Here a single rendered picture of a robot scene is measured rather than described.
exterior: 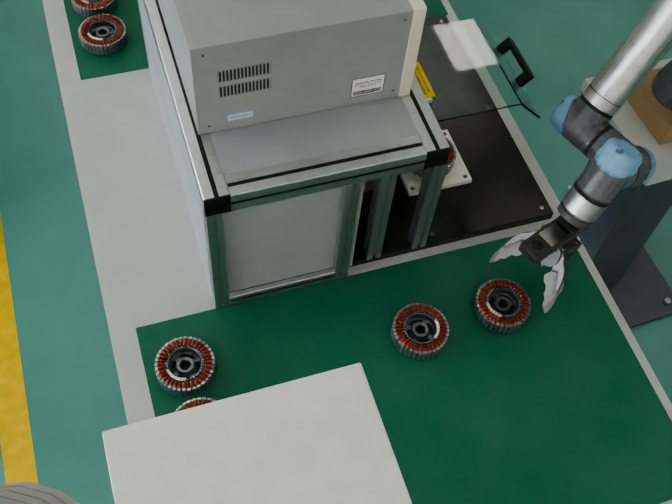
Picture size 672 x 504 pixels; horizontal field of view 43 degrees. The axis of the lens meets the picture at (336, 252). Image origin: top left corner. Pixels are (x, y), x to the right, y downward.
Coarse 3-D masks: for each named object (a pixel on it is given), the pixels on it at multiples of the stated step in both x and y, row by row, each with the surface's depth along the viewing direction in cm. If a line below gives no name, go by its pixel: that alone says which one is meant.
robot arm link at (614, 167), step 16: (608, 144) 152; (624, 144) 153; (592, 160) 155; (608, 160) 151; (624, 160) 150; (640, 160) 151; (592, 176) 154; (608, 176) 152; (624, 176) 152; (592, 192) 154; (608, 192) 154
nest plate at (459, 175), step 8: (448, 136) 194; (456, 152) 191; (456, 160) 190; (456, 168) 189; (464, 168) 189; (400, 176) 187; (408, 176) 187; (416, 176) 187; (448, 176) 187; (456, 176) 188; (464, 176) 188; (408, 184) 185; (416, 184) 186; (448, 184) 186; (456, 184) 187; (408, 192) 184; (416, 192) 185
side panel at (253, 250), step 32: (320, 192) 150; (352, 192) 152; (224, 224) 148; (256, 224) 152; (288, 224) 155; (320, 224) 158; (352, 224) 159; (224, 256) 155; (256, 256) 161; (288, 256) 164; (320, 256) 168; (224, 288) 164; (256, 288) 169; (288, 288) 172
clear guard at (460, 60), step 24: (456, 24) 173; (480, 24) 175; (432, 48) 168; (456, 48) 169; (480, 48) 169; (432, 72) 165; (456, 72) 165; (480, 72) 166; (504, 72) 166; (456, 96) 162; (480, 96) 162; (504, 96) 163; (528, 96) 171
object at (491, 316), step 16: (480, 288) 173; (496, 288) 173; (512, 288) 173; (480, 304) 170; (496, 304) 171; (512, 304) 173; (528, 304) 171; (480, 320) 171; (496, 320) 169; (512, 320) 169
